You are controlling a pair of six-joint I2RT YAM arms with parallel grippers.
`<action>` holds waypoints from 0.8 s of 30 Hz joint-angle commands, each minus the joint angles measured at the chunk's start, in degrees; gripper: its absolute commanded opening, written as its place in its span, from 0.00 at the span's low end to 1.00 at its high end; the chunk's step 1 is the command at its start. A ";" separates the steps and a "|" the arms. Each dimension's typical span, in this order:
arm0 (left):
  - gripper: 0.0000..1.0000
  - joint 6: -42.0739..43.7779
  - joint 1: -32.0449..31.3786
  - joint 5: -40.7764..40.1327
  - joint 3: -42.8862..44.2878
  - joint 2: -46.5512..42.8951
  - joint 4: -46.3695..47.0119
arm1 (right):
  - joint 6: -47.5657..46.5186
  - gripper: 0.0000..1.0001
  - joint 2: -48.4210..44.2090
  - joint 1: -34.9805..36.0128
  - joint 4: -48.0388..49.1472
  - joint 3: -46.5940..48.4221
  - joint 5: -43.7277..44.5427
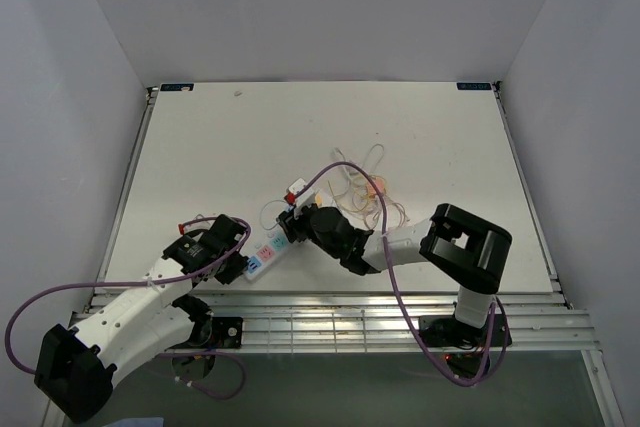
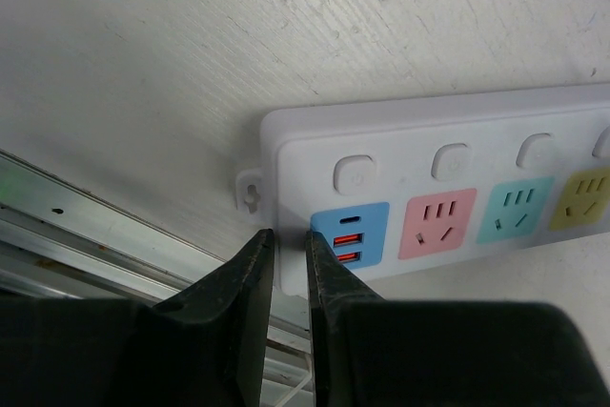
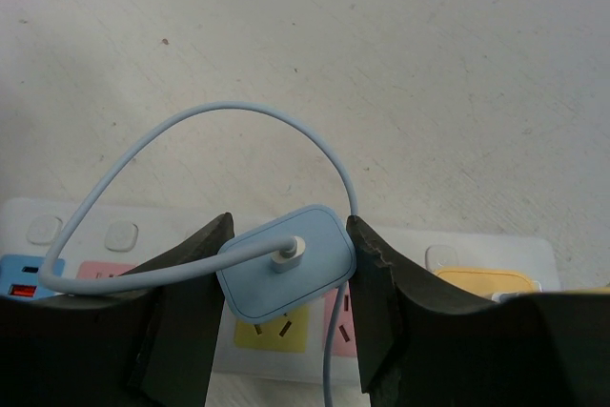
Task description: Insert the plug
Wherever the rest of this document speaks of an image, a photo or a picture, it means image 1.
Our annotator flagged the white colourful power strip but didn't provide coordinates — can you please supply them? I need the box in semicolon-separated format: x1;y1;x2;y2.
244;199;294;283

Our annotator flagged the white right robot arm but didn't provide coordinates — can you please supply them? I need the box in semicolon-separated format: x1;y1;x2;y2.
277;203;513;344

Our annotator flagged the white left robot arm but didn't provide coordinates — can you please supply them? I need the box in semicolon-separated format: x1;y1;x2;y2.
34;215;250;423

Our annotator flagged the pink charger plug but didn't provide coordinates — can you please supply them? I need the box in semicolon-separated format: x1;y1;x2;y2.
367;176;387;196

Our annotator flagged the blue label left corner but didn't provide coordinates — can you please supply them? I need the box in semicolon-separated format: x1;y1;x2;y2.
160;83;194;92

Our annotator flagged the blue label corner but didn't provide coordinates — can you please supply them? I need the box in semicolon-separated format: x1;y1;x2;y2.
160;83;194;92
456;82;492;91

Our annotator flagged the blue label right corner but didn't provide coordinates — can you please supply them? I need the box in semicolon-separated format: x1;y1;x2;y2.
456;82;492;91

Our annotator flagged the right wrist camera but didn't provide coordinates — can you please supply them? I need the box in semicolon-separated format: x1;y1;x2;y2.
283;178;323;209

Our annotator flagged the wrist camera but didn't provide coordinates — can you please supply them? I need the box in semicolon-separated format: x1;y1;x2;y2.
283;178;323;209
178;214;216;238

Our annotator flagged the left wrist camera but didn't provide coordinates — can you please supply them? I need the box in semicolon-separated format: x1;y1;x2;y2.
178;214;216;238

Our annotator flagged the white power strip cord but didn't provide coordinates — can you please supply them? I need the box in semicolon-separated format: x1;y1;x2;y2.
331;142;387;183

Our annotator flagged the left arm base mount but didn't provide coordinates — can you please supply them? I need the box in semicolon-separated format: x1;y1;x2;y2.
199;316;244;349

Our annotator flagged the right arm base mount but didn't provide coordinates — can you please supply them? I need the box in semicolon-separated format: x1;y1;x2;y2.
418;314;513;350

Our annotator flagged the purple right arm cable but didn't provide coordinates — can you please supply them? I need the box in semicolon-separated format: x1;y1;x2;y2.
294;161;509;388

